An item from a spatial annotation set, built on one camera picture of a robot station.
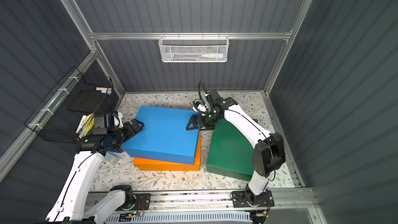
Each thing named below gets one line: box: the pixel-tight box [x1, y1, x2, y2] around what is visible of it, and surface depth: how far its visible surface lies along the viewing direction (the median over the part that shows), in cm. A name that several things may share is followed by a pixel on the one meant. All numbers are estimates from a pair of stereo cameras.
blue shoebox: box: [120, 105, 201, 166], surface depth 71 cm
